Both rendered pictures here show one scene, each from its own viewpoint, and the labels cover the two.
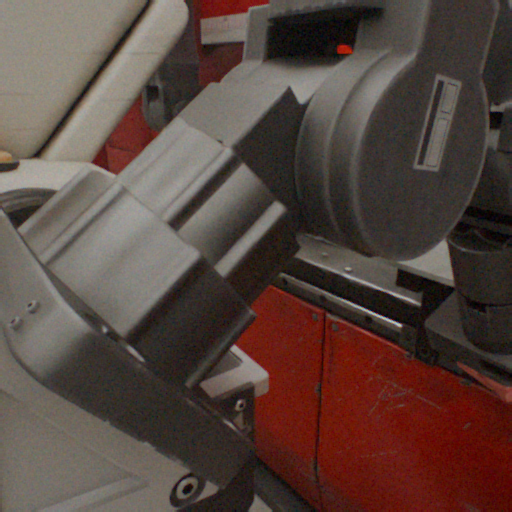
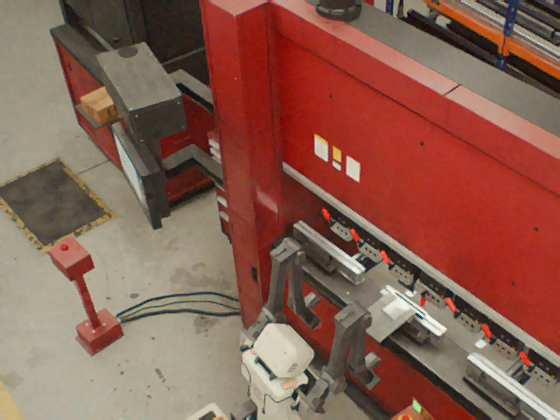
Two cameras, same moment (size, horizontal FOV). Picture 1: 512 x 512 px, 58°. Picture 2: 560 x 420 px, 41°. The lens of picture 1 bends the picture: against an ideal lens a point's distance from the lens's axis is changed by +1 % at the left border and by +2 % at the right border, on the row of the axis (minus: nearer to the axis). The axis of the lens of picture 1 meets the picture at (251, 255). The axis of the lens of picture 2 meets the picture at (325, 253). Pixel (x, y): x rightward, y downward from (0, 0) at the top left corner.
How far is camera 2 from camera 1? 3.05 m
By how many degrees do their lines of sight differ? 26
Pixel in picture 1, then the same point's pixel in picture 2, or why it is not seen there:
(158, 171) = (317, 393)
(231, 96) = (322, 382)
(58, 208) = (309, 396)
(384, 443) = not seen: hidden behind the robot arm
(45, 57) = (299, 369)
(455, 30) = (341, 382)
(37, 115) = (297, 373)
